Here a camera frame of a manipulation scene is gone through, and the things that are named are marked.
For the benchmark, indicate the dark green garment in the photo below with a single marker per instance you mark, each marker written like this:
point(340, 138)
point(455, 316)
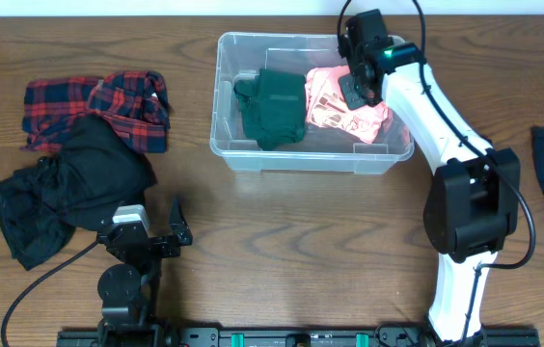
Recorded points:
point(273, 108)

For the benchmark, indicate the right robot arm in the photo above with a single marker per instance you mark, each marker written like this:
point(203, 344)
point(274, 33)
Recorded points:
point(474, 200)

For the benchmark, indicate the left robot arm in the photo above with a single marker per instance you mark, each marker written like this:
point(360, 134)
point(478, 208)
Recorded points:
point(129, 290)

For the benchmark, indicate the clear plastic storage bin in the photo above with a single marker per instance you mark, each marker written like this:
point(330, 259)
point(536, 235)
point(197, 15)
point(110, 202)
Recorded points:
point(241, 56)

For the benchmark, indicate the red navy plaid shirt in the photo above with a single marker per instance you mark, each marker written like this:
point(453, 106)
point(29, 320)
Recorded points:
point(134, 103)

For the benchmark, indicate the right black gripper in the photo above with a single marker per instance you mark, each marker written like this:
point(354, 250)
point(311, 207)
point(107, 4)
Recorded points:
point(354, 90)

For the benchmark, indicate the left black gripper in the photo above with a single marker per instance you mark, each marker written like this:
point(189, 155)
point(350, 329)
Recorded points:
point(147, 243)

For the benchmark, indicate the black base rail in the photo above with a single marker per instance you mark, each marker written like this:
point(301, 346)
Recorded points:
point(385, 336)

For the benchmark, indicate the black garment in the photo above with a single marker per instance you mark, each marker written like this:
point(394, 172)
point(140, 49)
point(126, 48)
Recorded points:
point(82, 185)

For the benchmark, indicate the pink printed t-shirt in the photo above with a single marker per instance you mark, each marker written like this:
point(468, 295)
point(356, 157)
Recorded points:
point(326, 106)

